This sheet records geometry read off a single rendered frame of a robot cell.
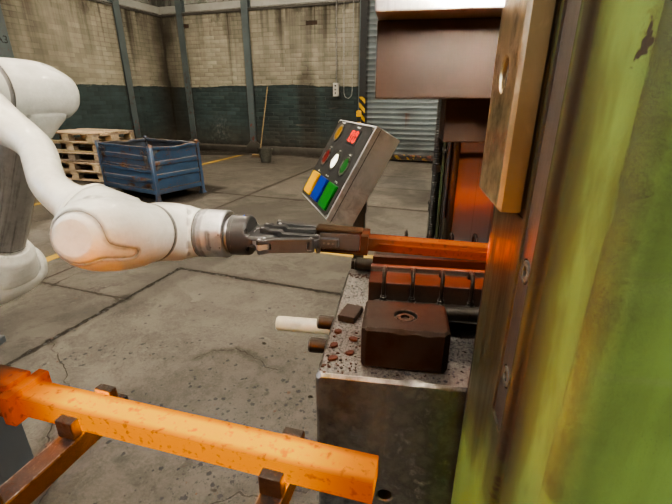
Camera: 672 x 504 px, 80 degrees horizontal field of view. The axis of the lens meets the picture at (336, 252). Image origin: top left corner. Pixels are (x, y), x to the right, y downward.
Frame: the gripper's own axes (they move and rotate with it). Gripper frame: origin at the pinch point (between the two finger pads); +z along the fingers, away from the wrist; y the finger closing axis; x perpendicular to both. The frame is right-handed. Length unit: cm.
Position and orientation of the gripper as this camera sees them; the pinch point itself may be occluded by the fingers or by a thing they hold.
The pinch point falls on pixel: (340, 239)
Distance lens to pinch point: 71.6
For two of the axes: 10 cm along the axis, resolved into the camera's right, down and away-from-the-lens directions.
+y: -1.6, 3.6, -9.2
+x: -0.1, -9.3, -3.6
